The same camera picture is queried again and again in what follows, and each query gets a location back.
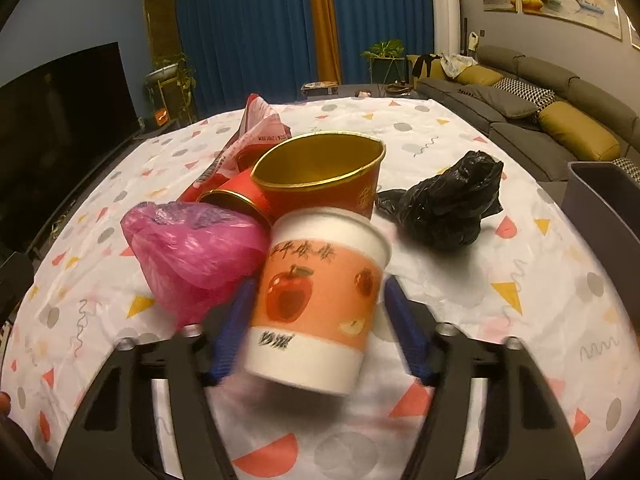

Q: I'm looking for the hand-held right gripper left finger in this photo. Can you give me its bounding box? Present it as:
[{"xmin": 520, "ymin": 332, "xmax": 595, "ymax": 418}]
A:
[{"xmin": 52, "ymin": 277, "xmax": 261, "ymax": 480}]

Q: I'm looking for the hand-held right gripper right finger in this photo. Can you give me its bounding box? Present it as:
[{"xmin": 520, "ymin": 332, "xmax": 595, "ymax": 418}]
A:
[{"xmin": 382, "ymin": 275, "xmax": 588, "ymax": 480}]

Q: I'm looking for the apple print paper cup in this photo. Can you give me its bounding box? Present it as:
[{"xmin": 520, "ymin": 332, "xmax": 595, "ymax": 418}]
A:
[{"xmin": 245, "ymin": 206, "xmax": 392, "ymax": 396}]

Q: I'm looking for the pink plastic bag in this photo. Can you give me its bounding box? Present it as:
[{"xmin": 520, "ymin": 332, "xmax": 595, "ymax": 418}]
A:
[{"xmin": 121, "ymin": 201, "xmax": 273, "ymax": 326}]

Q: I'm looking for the black plastic bag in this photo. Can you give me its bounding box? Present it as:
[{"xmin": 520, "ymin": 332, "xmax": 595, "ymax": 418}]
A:
[{"xmin": 375, "ymin": 151, "xmax": 505, "ymax": 251}]

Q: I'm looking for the small red gold-rimmed cup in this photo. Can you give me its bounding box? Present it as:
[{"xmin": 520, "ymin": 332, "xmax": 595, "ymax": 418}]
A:
[{"xmin": 196, "ymin": 167, "xmax": 275, "ymax": 228}]

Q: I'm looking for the large red gold-rimmed cup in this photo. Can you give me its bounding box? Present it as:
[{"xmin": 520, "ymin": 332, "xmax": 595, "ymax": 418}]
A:
[{"xmin": 250, "ymin": 131, "xmax": 387, "ymax": 222}]

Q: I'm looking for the red snack packet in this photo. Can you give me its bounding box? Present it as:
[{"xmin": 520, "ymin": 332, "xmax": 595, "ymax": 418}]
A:
[{"xmin": 180, "ymin": 92, "xmax": 293, "ymax": 201}]

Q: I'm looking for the grey plastic bin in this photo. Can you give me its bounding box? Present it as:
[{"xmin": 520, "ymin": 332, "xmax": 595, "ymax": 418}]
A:
[{"xmin": 566, "ymin": 161, "xmax": 640, "ymax": 261}]

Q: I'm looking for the white patterned tablecloth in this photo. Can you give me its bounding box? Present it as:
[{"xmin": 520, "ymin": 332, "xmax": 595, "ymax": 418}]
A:
[{"xmin": 0, "ymin": 97, "xmax": 626, "ymax": 480}]

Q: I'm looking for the gold plant stand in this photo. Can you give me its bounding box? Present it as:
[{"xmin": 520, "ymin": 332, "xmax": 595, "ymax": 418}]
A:
[{"xmin": 157, "ymin": 77, "xmax": 193, "ymax": 126}]

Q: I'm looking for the grey cushion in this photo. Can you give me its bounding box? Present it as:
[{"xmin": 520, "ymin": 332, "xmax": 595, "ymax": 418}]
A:
[{"xmin": 460, "ymin": 84, "xmax": 538, "ymax": 121}]

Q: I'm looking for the small low table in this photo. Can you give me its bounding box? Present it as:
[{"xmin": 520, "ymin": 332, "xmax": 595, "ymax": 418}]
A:
[{"xmin": 301, "ymin": 81, "xmax": 341, "ymax": 101}]

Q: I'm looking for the large yellow cushion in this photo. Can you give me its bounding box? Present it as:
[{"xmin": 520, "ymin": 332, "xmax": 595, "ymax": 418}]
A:
[{"xmin": 537, "ymin": 101, "xmax": 621, "ymax": 161}]

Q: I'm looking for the black television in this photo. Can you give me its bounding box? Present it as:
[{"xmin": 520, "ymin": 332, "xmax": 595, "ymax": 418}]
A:
[{"xmin": 0, "ymin": 42, "xmax": 138, "ymax": 256}]

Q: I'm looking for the small yellow cushion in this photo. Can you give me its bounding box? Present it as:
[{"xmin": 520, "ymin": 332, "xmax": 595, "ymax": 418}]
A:
[{"xmin": 457, "ymin": 66, "xmax": 503, "ymax": 86}]

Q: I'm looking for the black white patterned cushion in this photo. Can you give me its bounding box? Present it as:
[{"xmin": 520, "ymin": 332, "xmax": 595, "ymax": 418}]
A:
[
  {"xmin": 612, "ymin": 157, "xmax": 640, "ymax": 183},
  {"xmin": 492, "ymin": 77, "xmax": 556, "ymax": 111}
]

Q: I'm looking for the white cloth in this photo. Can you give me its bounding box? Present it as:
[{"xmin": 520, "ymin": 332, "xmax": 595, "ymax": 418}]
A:
[{"xmin": 440, "ymin": 54, "xmax": 478, "ymax": 78}]

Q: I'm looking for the trailing potted plant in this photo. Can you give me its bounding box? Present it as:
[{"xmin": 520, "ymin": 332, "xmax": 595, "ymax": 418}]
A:
[{"xmin": 145, "ymin": 52, "xmax": 198, "ymax": 111}]

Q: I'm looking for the green potted plant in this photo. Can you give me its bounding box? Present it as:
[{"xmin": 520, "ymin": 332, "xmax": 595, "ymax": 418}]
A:
[{"xmin": 360, "ymin": 39, "xmax": 406, "ymax": 96}]

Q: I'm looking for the grey sofa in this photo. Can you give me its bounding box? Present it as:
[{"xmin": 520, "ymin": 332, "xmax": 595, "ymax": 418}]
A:
[{"xmin": 412, "ymin": 44, "xmax": 640, "ymax": 183}]

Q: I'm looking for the blue curtain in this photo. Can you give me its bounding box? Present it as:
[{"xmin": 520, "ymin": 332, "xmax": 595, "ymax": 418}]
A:
[
  {"xmin": 327, "ymin": 0, "xmax": 436, "ymax": 86},
  {"xmin": 172, "ymin": 0, "xmax": 321, "ymax": 121}
]

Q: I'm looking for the white standing air conditioner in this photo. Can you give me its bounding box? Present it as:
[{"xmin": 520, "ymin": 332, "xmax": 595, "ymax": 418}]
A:
[{"xmin": 431, "ymin": 0, "xmax": 461, "ymax": 58}]

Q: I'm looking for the orange curtain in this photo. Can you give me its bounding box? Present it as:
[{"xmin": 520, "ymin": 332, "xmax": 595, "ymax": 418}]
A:
[{"xmin": 305, "ymin": 0, "xmax": 343, "ymax": 86}]

